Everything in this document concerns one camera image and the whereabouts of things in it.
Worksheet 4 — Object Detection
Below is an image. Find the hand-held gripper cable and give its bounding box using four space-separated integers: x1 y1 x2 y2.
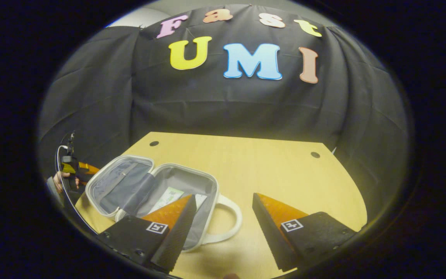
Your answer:
55 145 99 235

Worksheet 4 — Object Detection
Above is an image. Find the black backdrop cloth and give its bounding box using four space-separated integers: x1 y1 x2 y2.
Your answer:
37 4 409 217

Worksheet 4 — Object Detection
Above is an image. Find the white suitcase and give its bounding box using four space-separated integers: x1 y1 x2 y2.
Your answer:
85 154 243 252

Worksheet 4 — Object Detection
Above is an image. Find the white green-label sachet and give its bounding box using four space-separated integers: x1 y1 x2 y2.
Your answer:
148 187 208 214

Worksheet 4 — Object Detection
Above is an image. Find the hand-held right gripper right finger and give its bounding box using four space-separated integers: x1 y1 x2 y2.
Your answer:
252 193 358 272

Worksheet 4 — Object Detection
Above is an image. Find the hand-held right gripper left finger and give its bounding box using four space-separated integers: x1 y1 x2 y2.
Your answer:
98 194 197 272

